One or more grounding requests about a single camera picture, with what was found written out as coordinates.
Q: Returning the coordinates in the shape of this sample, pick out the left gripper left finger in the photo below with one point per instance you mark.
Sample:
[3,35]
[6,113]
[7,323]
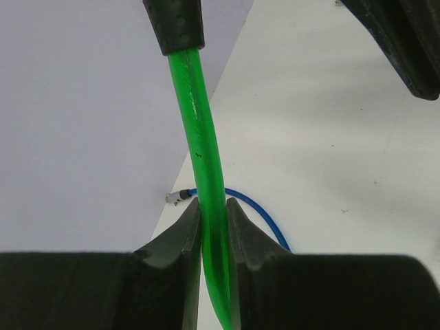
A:
[154,287]

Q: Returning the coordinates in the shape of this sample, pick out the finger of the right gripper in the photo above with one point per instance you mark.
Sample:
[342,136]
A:
[407,32]

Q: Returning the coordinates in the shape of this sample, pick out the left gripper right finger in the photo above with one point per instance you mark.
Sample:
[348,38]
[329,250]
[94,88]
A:
[272,288]

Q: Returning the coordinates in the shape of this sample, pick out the green cable lock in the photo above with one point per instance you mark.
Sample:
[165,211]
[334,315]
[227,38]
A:
[179,29]

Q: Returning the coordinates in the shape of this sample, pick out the blue cable lock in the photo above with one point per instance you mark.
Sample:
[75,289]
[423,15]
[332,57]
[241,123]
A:
[179,196]

